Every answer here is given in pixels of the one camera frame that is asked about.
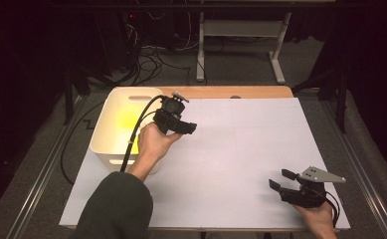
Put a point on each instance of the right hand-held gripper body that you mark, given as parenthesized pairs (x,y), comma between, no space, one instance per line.
(305,195)

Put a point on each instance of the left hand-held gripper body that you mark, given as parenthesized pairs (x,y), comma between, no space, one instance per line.
(171,113)

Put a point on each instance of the cream plastic storage bin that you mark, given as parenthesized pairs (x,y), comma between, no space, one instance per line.
(108,132)

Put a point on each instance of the person's right hand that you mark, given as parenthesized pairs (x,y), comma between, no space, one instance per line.
(318,220)

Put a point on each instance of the person's left hand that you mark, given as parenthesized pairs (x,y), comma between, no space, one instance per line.
(154,146)

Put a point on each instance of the white paper sheet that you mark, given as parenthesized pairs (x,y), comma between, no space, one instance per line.
(221,172)

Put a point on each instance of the dark equipment with red light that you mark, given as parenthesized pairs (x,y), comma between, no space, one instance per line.
(148,26)

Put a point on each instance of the black metal stand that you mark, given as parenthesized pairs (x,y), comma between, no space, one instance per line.
(342,96)
(69,93)

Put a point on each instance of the aluminium rail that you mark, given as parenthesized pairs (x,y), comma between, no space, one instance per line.
(363,179)
(45,172)

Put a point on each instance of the white metal desk frame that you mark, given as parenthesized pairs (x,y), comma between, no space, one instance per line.
(240,28)

